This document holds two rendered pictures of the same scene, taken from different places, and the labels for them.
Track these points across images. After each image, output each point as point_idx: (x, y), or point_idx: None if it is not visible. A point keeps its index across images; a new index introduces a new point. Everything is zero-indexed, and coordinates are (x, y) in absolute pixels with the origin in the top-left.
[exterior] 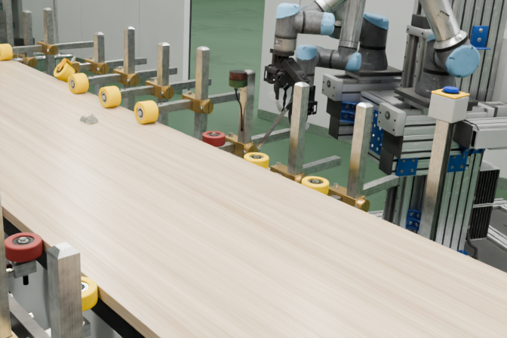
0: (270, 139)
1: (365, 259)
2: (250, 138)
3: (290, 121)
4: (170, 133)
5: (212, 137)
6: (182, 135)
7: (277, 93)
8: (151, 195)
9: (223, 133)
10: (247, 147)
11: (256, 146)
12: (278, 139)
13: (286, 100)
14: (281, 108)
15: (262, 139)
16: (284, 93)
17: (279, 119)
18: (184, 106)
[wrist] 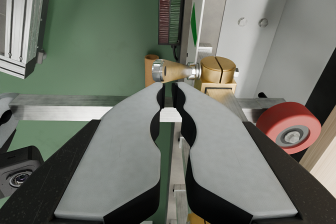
0: (112, 99)
1: None
2: (213, 94)
3: (10, 133)
4: (326, 177)
5: (319, 123)
6: (327, 161)
7: (291, 161)
8: None
9: (269, 132)
10: (232, 74)
11: (196, 72)
12: (86, 97)
13: (152, 107)
14: (185, 83)
15: (190, 72)
16: (195, 156)
17: (176, 64)
18: None
